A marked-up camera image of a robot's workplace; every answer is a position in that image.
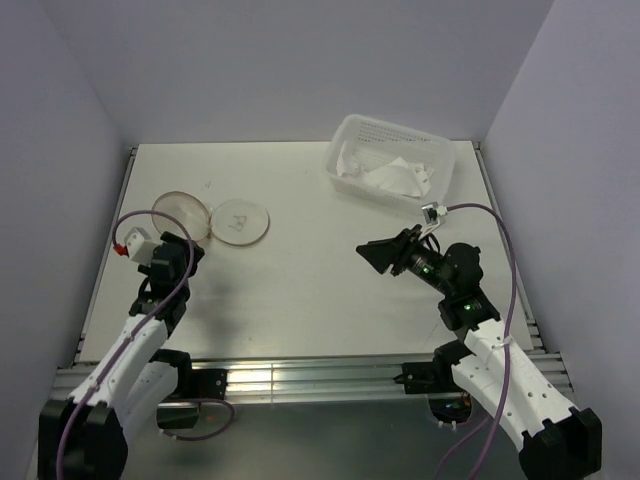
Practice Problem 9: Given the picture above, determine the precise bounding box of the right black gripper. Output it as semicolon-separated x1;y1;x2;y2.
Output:
355;223;454;296

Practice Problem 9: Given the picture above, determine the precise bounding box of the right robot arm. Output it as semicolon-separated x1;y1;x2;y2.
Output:
356;227;602;479

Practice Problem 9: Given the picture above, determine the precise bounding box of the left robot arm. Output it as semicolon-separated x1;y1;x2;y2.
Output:
37;232;204;479

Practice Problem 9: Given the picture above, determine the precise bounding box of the white plastic basket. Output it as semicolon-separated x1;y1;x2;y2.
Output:
323;114;456;215

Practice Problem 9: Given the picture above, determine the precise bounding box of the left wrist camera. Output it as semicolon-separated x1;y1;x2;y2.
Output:
114;227;158;266

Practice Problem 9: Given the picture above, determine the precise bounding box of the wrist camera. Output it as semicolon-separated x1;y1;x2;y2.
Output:
114;227;158;266
421;202;448;230

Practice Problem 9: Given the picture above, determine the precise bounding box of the aluminium rail frame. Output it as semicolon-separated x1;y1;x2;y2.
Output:
49;142;576;406

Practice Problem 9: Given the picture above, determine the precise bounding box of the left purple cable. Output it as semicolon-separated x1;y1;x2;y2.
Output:
54;209;236;480

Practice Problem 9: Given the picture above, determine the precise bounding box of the purple cable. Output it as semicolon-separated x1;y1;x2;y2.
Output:
54;209;236;480
433;202;520;480

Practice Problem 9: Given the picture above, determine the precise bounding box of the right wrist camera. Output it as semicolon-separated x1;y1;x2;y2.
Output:
421;202;448;230

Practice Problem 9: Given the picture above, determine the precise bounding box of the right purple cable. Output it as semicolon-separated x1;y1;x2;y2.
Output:
433;202;520;480

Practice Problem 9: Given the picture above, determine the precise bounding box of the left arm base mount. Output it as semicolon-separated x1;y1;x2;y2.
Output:
156;368;236;442

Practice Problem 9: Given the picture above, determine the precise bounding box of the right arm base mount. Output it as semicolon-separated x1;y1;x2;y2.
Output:
393;361;472;426

